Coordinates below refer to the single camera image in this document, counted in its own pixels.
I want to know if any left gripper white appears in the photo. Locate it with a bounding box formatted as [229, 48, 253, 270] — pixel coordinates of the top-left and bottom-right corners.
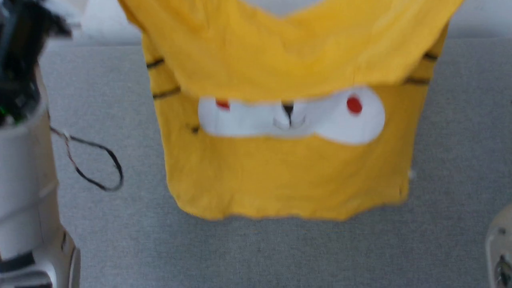
[42, 0, 88, 27]

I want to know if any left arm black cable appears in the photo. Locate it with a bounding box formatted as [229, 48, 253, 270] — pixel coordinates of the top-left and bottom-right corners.
[49, 125, 124, 192]

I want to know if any grey fabric sofa seat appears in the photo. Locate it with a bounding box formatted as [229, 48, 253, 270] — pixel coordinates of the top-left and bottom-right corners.
[39, 36, 512, 288]

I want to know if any yellow t-shirt with white print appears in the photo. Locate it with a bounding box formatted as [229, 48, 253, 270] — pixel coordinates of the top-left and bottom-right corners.
[117, 0, 465, 222]

